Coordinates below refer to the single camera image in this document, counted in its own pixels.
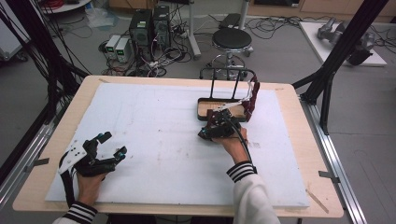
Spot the black computer tower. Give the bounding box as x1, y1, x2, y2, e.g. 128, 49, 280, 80
128, 8, 154, 61
152, 5, 172, 49

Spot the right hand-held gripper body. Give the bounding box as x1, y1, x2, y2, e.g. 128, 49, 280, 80
203, 109, 243, 140

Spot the white power supply unit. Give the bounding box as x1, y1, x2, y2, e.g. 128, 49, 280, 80
105, 34, 121, 59
115, 37, 132, 63

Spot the black rack with wooden tray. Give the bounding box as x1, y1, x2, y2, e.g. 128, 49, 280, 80
196, 67, 259, 123

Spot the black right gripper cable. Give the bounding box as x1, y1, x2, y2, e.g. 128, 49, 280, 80
228, 117, 254, 165

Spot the white table leg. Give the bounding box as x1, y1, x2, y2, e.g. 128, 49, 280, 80
186, 0, 203, 61

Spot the black frame strut with cables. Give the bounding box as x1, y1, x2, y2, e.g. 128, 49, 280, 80
0, 0, 92, 125

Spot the clear plastic bag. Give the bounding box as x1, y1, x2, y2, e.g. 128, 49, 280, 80
84, 7, 120, 30

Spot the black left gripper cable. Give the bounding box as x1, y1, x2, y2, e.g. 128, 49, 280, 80
59, 151, 78, 209

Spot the round white table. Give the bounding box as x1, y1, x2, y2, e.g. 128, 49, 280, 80
39, 0, 93, 15

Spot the black round stool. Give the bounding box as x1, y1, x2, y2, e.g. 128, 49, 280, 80
205, 27, 255, 78

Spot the thin wooden stick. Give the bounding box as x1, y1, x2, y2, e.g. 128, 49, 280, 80
305, 189, 330, 215

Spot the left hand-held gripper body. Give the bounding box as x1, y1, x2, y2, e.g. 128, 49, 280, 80
57, 137, 119, 178

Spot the white board with grey robot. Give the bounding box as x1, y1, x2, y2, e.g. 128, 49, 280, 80
298, 17, 389, 67

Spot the metal table clamp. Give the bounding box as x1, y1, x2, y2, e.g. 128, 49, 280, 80
318, 170, 341, 184
23, 157, 50, 173

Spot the person's left hand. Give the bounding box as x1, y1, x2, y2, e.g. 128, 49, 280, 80
75, 172, 109, 206

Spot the person's right hand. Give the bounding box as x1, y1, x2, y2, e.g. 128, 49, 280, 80
212, 126, 250, 165

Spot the aluminium rail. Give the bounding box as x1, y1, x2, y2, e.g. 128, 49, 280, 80
299, 94, 369, 224
0, 102, 68, 209

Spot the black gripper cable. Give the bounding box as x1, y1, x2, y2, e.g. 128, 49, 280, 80
228, 117, 254, 165
59, 151, 78, 209

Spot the white foam mat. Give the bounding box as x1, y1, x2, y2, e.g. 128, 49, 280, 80
44, 81, 311, 209

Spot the red striped bow tie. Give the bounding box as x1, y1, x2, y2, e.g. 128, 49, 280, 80
213, 76, 262, 123

